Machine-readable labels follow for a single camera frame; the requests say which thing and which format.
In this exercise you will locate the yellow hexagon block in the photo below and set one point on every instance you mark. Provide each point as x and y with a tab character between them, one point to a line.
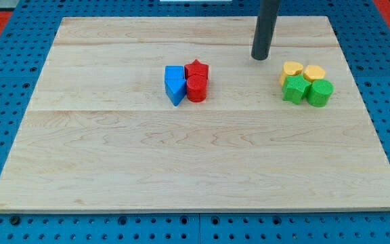
313	72

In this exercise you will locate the red cylinder block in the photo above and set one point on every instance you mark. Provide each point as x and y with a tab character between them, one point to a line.
196	88

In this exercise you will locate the blue triangle block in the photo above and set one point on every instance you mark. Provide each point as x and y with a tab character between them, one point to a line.
176	90

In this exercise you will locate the red star block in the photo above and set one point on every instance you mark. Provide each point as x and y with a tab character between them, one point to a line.
196	68

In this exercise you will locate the blue cube block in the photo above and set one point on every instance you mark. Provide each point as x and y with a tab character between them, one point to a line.
174	72

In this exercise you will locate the light wooden board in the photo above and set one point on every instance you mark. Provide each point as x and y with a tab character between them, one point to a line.
100	135

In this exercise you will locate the green star block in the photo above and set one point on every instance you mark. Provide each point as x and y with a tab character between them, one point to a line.
295	88

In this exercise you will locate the yellow heart block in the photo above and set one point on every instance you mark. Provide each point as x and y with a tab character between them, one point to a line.
290	68

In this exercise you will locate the green cylinder block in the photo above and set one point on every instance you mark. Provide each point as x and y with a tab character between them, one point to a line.
320	93

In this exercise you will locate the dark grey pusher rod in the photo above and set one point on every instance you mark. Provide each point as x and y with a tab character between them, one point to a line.
266	22

